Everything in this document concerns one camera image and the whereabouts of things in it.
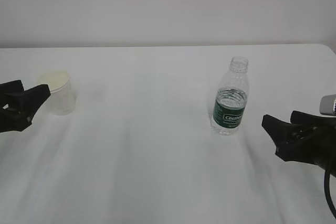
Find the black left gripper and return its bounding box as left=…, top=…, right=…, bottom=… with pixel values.
left=1, top=80, right=50, bottom=133

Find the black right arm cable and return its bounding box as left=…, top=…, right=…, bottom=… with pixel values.
left=323, top=168, right=336, bottom=219

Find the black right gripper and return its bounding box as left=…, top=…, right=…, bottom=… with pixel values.
left=261, top=111, right=335, bottom=177

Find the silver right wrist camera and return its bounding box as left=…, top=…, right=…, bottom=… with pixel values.
left=319, top=94, right=336, bottom=116

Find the white paper cup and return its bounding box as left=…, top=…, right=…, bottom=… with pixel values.
left=38, top=70, right=76, bottom=115

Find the clear water bottle green label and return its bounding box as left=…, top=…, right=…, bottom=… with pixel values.
left=211, top=57, right=249, bottom=135

